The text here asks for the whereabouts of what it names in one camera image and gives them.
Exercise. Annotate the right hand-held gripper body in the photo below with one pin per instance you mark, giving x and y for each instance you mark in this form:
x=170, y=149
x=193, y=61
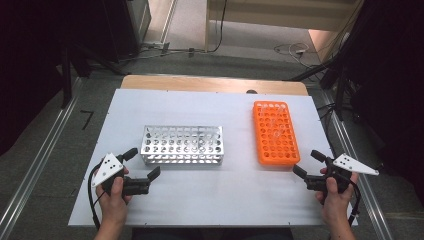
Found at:
x=353, y=164

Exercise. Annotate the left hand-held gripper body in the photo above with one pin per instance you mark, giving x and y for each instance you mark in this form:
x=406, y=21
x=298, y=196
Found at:
x=107, y=168

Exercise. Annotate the orange plastic test tube rack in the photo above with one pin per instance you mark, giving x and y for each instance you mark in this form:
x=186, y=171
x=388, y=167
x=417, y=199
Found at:
x=278, y=156

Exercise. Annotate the silver metal test tube rack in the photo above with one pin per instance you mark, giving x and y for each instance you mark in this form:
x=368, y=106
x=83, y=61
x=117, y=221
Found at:
x=181, y=156

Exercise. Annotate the person's left hand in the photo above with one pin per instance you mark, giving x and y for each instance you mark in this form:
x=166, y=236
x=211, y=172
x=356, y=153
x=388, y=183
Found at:
x=113, y=208

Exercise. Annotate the person's right hand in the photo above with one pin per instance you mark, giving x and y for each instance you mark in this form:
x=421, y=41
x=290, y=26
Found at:
x=335, y=208

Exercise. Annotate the black metal stand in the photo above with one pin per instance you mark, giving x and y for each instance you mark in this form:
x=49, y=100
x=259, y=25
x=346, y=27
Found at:
x=340, y=93
x=66, y=76

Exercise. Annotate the person's dark clothing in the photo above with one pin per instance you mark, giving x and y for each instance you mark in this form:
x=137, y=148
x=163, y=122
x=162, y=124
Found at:
x=213, y=235

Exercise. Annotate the black curtain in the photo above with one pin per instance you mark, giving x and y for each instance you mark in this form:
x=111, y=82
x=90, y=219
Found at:
x=393, y=83
x=26, y=66

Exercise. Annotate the dark table grommet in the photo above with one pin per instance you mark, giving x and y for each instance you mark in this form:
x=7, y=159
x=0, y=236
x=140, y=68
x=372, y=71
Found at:
x=251, y=91

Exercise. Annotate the grey cabinet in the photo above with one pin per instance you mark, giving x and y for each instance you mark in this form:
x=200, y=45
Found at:
x=138, y=16

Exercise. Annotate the light wooden furniture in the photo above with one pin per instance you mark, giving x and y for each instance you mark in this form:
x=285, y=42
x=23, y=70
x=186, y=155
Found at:
x=283, y=16

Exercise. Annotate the aluminium floor rail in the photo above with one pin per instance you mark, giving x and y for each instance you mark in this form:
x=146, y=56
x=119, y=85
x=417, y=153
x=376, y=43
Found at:
x=38, y=156
x=372, y=206

